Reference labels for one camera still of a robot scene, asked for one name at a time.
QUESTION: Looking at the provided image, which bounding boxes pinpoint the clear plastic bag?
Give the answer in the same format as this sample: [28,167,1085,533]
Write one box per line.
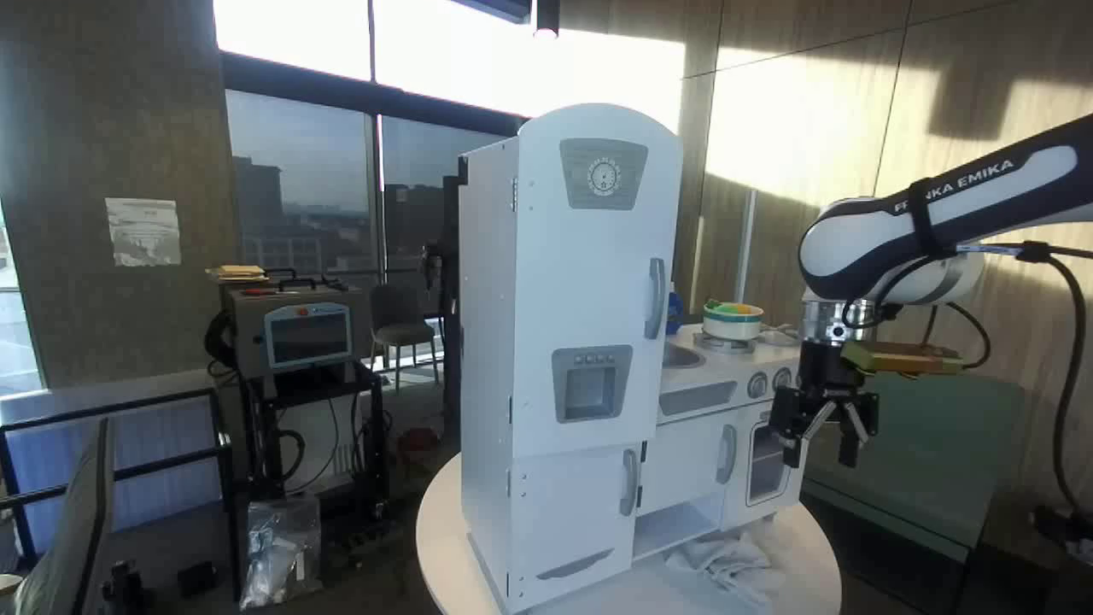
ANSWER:
[239,494,321,612]

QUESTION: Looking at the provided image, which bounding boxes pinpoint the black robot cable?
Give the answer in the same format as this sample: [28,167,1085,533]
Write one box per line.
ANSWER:
[988,238,1093,539]

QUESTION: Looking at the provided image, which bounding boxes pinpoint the grey upper door handle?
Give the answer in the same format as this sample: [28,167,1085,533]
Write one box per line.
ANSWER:
[646,255,667,337]

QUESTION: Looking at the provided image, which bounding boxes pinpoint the green cushioned bench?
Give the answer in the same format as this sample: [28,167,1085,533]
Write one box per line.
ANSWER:
[805,377,1025,563]

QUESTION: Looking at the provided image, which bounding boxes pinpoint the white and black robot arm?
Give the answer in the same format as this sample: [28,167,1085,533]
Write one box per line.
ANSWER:
[773,115,1093,468]

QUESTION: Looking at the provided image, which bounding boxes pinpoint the grey toy sink basin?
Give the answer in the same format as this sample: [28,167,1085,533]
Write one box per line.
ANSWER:
[662,341,704,369]

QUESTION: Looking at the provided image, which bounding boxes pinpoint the white toy kitchen set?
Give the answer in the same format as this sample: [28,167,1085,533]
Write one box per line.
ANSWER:
[459,101,802,612]

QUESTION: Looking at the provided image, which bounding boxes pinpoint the stacked colourful toy bowls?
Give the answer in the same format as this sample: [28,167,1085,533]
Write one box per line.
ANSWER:
[704,301,766,341]

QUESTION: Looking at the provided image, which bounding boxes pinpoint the paper notice on wall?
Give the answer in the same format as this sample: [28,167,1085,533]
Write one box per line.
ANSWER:
[107,199,181,268]

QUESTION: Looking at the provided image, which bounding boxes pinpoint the white round table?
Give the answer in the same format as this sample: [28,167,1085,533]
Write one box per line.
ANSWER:
[417,458,844,615]

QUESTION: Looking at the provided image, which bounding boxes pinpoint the grey ice dispenser panel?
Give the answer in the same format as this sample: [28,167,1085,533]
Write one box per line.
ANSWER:
[552,346,631,423]

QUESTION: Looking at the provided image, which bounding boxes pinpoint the white lower left cabinet door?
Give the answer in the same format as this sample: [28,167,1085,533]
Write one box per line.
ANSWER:
[509,447,641,612]

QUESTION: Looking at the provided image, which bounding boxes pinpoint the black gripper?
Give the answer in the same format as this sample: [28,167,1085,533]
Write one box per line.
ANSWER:
[773,295,878,468]

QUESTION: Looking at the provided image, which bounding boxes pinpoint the white toy fridge upper door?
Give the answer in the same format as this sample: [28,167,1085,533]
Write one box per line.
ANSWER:
[513,101,680,456]

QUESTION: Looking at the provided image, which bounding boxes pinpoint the grey equipment box with screen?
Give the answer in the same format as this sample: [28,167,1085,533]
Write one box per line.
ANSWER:
[222,280,367,378]

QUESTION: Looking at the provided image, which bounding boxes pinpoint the black equipment cart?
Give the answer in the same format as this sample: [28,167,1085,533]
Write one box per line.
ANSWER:
[205,360,392,539]

